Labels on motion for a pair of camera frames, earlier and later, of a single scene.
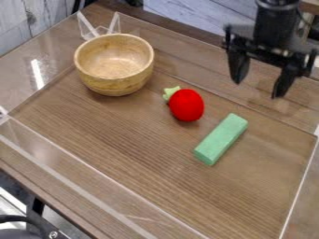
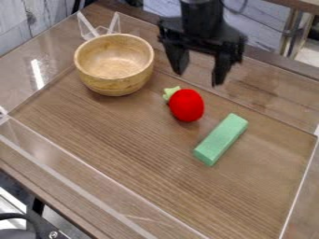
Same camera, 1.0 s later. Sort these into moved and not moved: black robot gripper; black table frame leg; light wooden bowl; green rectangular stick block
Moved: black robot gripper
Not moved: green rectangular stick block; light wooden bowl; black table frame leg
